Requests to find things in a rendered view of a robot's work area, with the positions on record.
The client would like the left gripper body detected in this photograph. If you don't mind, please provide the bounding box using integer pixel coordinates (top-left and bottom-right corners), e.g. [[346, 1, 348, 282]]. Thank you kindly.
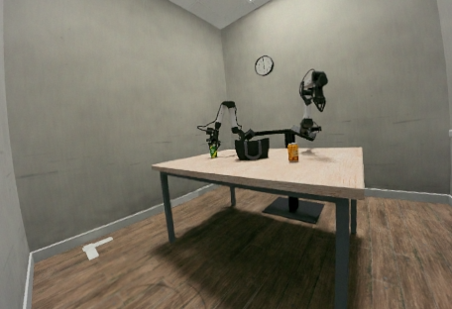
[[303, 88, 325, 101]]

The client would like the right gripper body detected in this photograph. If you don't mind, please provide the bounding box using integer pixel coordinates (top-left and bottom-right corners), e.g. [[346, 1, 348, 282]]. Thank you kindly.
[[209, 135, 221, 145]]

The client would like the black fabric bag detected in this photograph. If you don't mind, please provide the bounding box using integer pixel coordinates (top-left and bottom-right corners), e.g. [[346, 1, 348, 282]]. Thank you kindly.
[[235, 138, 270, 160]]

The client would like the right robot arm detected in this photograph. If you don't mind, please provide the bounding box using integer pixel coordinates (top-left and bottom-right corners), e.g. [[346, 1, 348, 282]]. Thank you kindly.
[[206, 101, 252, 141]]

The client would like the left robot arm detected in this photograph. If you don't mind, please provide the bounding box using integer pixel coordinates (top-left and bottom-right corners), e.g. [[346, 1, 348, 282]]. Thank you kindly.
[[291, 71, 328, 139]]

